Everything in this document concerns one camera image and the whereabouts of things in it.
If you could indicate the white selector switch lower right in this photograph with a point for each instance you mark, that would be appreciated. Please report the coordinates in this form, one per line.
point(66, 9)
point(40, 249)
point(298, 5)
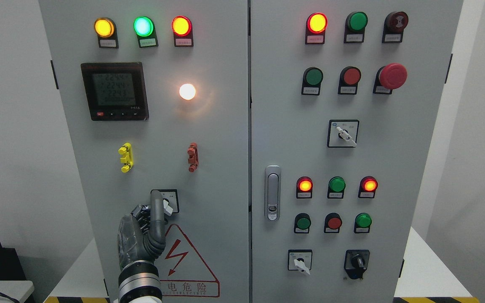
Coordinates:
point(300, 260)

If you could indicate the small green indicator middle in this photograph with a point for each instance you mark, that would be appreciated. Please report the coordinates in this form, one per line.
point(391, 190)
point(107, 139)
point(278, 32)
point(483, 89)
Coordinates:
point(336, 188)

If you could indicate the right grey cabinet door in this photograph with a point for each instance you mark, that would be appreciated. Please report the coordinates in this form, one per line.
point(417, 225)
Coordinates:
point(291, 130)

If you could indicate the white box lower left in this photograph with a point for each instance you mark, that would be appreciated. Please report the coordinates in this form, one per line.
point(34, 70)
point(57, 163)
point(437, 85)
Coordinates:
point(20, 290)

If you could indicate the small red lit indicator right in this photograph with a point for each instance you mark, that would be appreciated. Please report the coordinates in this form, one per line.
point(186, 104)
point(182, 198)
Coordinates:
point(368, 187)

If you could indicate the silver door lock handle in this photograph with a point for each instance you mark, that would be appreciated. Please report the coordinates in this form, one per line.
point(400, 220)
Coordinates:
point(272, 191)

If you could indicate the green indicator top right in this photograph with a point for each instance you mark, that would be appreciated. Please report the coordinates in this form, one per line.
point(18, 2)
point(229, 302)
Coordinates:
point(355, 25)

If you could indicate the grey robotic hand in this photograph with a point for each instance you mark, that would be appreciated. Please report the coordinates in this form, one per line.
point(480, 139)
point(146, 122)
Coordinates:
point(142, 232)

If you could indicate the small red lit indicator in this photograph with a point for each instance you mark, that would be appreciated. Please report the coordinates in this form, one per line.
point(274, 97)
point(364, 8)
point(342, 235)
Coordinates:
point(368, 187)
point(304, 187)

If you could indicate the left grey cabinet door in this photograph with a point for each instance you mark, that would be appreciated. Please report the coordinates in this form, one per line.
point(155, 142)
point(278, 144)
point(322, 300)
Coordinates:
point(213, 200)

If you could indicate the white selector switch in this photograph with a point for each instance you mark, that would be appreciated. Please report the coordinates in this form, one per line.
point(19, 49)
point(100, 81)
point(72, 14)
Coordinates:
point(342, 133)
point(300, 260)

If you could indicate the small red push button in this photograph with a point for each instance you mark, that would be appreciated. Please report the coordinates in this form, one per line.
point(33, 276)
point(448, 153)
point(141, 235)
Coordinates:
point(333, 223)

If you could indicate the green push button upper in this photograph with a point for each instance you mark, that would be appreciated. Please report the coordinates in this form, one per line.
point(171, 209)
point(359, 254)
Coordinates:
point(311, 82)

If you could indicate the black selector switch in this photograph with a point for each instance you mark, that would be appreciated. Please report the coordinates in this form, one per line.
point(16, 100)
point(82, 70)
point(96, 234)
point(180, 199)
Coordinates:
point(356, 263)

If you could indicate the small green push button right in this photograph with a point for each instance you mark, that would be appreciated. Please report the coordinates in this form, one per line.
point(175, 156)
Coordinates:
point(362, 223)

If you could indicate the yellow indicator light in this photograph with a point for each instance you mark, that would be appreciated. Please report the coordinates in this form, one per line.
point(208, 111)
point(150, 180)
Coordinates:
point(106, 33)

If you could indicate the small green push button left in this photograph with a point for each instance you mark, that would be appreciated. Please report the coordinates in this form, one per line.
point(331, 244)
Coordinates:
point(302, 223)

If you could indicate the red lit indicator top right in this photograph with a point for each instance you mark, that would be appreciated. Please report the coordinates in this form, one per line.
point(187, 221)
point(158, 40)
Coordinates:
point(316, 25)

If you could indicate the white rotary light switch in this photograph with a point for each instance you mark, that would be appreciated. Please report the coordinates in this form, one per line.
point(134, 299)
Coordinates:
point(171, 200)

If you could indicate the robot forearm wrist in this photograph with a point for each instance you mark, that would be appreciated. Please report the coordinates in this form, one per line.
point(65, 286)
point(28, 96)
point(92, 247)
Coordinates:
point(139, 283)

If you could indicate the green lit indicator light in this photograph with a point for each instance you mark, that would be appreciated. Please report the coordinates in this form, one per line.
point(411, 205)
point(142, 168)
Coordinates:
point(145, 32)

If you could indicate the yellow terminal connector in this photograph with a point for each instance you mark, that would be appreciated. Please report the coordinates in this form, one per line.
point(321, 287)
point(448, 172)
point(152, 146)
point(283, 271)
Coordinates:
point(126, 157)

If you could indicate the dark red buzzer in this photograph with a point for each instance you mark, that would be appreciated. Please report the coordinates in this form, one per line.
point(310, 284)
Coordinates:
point(394, 25)

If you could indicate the red electric hazard sign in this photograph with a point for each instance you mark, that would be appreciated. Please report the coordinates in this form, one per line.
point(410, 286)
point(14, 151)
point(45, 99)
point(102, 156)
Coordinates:
point(183, 271)

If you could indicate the small red lit indicator left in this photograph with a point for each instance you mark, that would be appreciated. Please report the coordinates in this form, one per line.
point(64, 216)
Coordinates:
point(304, 187)

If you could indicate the black digital power meter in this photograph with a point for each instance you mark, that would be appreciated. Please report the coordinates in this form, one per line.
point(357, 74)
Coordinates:
point(115, 91)

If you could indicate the small green push button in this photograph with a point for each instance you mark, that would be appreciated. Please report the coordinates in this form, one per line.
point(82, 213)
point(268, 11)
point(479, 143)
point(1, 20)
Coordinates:
point(362, 223)
point(302, 223)

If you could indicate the red terminal connector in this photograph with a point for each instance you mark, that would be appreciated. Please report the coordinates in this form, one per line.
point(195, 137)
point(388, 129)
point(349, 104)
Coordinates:
point(193, 160)

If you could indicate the grey cabinet door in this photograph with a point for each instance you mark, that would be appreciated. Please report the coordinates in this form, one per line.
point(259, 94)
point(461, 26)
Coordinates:
point(213, 200)
point(291, 130)

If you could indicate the white selector switch upper right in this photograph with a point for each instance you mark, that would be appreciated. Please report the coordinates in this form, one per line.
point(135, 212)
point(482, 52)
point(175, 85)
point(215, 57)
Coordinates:
point(342, 133)

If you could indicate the clear white indicator lamp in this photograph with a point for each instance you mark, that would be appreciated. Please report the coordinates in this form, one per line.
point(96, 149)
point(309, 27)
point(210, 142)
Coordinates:
point(187, 92)

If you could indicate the red push button upper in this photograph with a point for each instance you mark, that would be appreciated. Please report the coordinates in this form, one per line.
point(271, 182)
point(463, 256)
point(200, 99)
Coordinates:
point(348, 80)

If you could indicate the red emergency stop button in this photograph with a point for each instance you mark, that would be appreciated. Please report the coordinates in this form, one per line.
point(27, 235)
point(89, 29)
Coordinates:
point(390, 77)

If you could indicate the red lit indicator light left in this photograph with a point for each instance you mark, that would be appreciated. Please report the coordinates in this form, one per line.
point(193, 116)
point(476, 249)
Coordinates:
point(182, 32)

